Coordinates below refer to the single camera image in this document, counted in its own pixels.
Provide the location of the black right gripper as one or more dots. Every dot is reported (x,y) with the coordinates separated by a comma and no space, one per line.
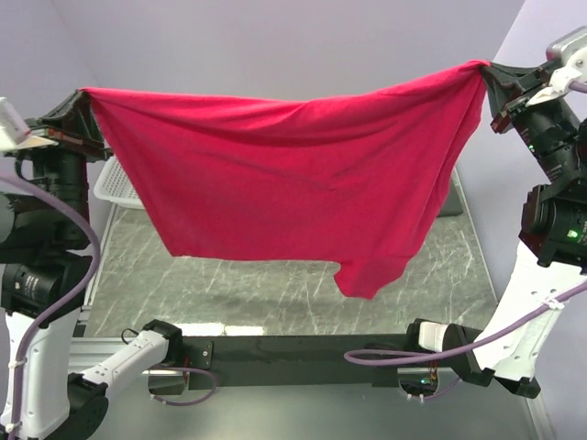
(501,83)

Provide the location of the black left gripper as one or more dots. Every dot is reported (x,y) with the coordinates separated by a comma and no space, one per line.
(73,125)

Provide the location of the white perforated plastic basket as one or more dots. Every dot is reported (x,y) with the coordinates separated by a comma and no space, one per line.
(114,186)

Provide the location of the crimson red t-shirt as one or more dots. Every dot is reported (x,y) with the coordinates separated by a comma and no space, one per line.
(357,180)

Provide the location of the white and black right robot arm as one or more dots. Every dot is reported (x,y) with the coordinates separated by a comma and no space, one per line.
(551,254)

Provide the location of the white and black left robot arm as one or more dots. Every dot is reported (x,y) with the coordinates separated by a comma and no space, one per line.
(49,254)

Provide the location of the black wedge block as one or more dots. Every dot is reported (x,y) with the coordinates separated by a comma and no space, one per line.
(452,205)

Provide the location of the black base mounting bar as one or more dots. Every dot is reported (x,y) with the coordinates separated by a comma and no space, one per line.
(287,360)

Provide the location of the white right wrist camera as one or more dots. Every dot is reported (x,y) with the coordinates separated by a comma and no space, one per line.
(570,52)

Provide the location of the aluminium frame rail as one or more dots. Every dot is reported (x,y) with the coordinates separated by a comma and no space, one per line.
(86,352)

